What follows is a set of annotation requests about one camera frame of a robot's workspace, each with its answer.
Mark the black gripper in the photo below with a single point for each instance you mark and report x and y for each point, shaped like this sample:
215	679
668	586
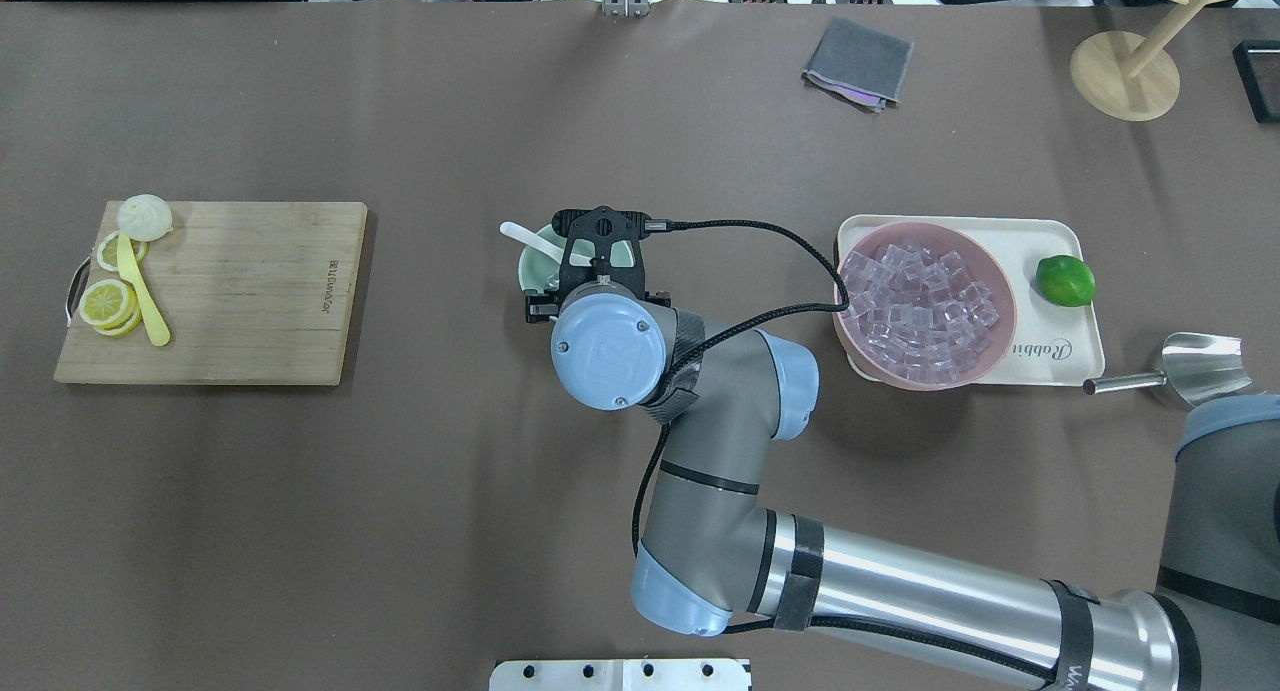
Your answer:
541	310

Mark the white ceramic spoon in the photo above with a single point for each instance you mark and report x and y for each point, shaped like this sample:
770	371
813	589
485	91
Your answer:
542	245

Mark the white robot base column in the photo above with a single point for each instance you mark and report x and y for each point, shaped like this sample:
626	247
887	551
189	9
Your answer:
623	674

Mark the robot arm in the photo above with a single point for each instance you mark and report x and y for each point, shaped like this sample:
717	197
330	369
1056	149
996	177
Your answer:
1006	532

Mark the mint green bowl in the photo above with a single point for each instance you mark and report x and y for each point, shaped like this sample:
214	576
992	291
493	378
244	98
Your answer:
538	272

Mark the pink bowl of ice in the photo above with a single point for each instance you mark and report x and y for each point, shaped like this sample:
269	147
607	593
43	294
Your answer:
929	307

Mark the metal ice scoop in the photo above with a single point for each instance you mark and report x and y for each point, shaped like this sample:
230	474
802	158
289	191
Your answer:
1188	370

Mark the grey folded cloth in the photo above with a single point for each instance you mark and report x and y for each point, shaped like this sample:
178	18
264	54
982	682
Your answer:
859	63

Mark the wooden cutting board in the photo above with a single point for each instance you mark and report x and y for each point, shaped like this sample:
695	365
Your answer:
255	293

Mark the green lime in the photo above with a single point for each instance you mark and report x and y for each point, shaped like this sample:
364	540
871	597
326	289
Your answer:
1065	280

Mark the cream serving tray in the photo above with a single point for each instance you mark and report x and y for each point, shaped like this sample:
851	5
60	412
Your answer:
1050	345

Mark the yellow plastic knife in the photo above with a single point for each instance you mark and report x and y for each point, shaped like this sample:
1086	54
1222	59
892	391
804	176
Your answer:
156	328

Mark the lemon slice near bun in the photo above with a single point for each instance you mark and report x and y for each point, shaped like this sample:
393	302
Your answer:
106	253

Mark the wooden mug tree stand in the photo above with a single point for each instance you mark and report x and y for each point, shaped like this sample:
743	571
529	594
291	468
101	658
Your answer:
1129	76

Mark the lemon slice near handle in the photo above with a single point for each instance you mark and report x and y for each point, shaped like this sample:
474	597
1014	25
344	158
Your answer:
110	307

